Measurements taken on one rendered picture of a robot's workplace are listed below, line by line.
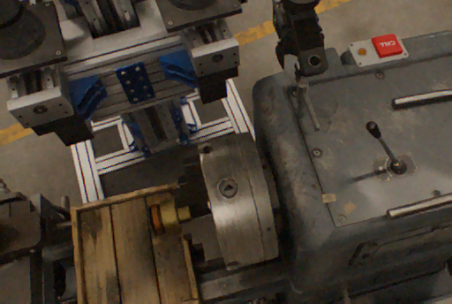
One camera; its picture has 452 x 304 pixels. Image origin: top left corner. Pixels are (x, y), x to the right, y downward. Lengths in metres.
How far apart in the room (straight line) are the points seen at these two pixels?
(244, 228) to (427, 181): 0.39
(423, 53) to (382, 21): 1.91
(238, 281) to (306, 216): 0.41
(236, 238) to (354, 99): 0.41
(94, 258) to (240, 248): 0.49
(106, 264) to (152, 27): 0.71
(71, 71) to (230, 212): 0.71
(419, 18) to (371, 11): 0.32
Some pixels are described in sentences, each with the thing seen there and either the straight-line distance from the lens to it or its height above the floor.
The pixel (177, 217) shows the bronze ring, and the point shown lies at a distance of 1.04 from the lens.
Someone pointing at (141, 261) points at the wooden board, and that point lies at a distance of 1.28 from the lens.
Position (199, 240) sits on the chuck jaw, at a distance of 1.03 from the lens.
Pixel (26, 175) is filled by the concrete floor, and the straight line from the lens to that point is 2.63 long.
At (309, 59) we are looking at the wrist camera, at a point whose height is 1.49.
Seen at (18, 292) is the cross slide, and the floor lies 0.97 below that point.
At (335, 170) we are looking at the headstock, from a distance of 0.92.
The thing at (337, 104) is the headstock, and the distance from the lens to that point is 1.01.
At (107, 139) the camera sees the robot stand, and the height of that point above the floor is 0.21.
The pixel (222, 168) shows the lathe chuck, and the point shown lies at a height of 1.24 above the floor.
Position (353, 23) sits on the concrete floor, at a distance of 3.00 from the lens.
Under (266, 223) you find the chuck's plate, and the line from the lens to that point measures 0.94.
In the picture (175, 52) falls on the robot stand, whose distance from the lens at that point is 1.43.
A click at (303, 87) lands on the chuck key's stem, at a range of 0.88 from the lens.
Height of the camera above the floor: 2.07
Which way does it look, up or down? 63 degrees down
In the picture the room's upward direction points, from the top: 3 degrees clockwise
